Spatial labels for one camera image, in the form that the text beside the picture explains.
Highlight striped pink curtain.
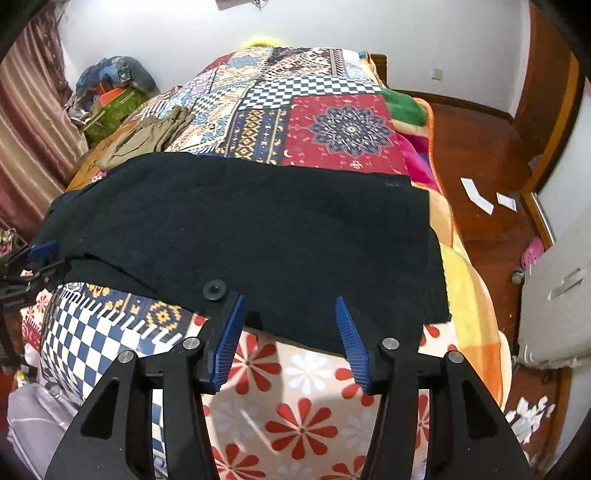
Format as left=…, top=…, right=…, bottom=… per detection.
left=0, top=4, right=89, bottom=243

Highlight pink slipper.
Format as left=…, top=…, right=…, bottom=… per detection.
left=520, top=236, right=546, bottom=271

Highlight large white paper sheet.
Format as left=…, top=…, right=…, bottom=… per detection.
left=460, top=177, right=495, bottom=216

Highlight yellow fluffy cloth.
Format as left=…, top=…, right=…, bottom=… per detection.
left=239, top=35, right=288, bottom=49

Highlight wooden headboard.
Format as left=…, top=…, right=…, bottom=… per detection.
left=368, top=53, right=389, bottom=89

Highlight black pants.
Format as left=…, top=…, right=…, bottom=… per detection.
left=34, top=152, right=453, bottom=358

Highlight patchwork printed bed cover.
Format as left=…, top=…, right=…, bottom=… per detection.
left=23, top=46, right=462, bottom=480

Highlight gold framed mirror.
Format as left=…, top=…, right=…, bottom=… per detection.
left=522, top=78, right=591, bottom=250

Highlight grey suitcase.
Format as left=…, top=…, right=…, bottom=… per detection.
left=510, top=225, right=591, bottom=370

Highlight multicolour fleece blanket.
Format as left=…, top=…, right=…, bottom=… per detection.
left=360, top=48, right=513, bottom=409

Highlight green bag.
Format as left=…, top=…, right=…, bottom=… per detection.
left=83, top=88, right=149, bottom=145

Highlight pink patterned cloth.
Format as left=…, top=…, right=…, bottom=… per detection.
left=0, top=226, right=20, bottom=260

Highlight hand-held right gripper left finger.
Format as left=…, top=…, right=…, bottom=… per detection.
left=46, top=281, right=246, bottom=480

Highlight pale lilac cloth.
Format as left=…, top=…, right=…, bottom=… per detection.
left=7, top=382, right=81, bottom=467

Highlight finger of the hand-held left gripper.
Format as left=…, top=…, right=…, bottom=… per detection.
left=21, top=259, right=68, bottom=284
left=28, top=241, right=59, bottom=260

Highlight torn white paper scraps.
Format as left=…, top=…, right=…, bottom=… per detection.
left=505, top=396, right=556, bottom=445

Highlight orange flower-cutout mat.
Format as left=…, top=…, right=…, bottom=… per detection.
left=66, top=134, right=122, bottom=191

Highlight blue patterned cloth bundle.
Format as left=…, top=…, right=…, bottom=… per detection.
left=75, top=55, right=158, bottom=95

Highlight khaki folded pants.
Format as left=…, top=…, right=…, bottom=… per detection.
left=99, top=107, right=197, bottom=169

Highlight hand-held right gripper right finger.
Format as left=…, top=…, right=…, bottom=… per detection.
left=335, top=296, right=529, bottom=480

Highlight wooden wardrobe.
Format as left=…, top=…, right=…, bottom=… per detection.
left=512, top=0, right=581, bottom=195

